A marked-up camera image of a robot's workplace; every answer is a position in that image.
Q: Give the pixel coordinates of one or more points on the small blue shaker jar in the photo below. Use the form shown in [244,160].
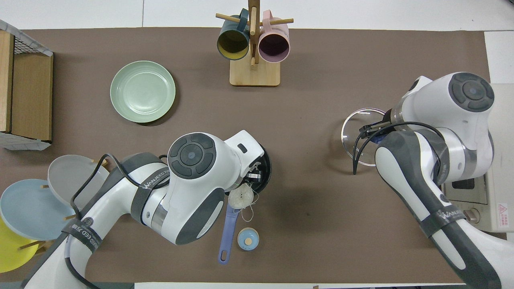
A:
[243,237]

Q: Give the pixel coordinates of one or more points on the brown table mat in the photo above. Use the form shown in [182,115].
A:
[305,120]

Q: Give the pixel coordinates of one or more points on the glass lid blue knob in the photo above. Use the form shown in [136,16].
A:
[363,154]

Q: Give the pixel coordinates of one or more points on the grey plate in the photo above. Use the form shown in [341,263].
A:
[68,176]

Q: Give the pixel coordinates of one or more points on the light wooden board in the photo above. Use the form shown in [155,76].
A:
[6,80]

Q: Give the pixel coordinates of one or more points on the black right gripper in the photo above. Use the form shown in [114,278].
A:
[390,120]

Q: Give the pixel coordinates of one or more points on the light green plate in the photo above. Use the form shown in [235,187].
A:
[142,92]

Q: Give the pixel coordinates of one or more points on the dark teal mug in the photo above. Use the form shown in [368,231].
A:
[233,42]

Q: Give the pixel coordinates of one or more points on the wooden plate rack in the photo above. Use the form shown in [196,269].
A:
[42,247]

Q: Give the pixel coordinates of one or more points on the wooden mug tree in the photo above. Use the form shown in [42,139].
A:
[255,76]

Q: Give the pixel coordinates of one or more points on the pink mug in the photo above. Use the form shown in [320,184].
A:
[274,46]

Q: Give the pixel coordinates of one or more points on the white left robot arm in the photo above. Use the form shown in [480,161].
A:
[192,192]

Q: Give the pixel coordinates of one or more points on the yellow plate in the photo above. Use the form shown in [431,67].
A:
[12,253]

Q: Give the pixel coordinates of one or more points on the white toaster oven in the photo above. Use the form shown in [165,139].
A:
[504,180]

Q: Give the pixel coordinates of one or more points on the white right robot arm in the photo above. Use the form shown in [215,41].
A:
[461,120]

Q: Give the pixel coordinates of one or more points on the light blue plate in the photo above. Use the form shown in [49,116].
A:
[32,212]

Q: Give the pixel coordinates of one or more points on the white vermicelli bundle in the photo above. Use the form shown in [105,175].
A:
[241,198]

